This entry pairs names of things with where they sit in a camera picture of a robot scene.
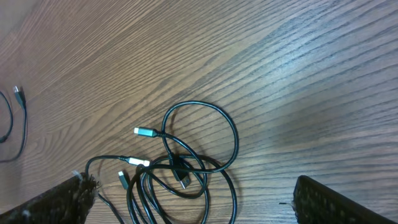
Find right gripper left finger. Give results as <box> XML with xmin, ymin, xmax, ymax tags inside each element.
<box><xmin>1</xmin><ymin>173</ymin><xmax>99</xmax><ymax>224</ymax></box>

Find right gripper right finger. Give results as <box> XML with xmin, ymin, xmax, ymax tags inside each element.
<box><xmin>293</xmin><ymin>175</ymin><xmax>395</xmax><ymax>224</ymax></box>

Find black cable silver plugs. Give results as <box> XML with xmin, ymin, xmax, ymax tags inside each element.
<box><xmin>84</xmin><ymin>100</ymin><xmax>240</xmax><ymax>224</ymax></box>

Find black cable small plugs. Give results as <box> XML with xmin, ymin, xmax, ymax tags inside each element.
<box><xmin>118</xmin><ymin>154</ymin><xmax>209</xmax><ymax>224</ymax></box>

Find black USB cable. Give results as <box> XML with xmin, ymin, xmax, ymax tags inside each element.
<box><xmin>0</xmin><ymin>85</ymin><xmax>28</xmax><ymax>164</ymax></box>

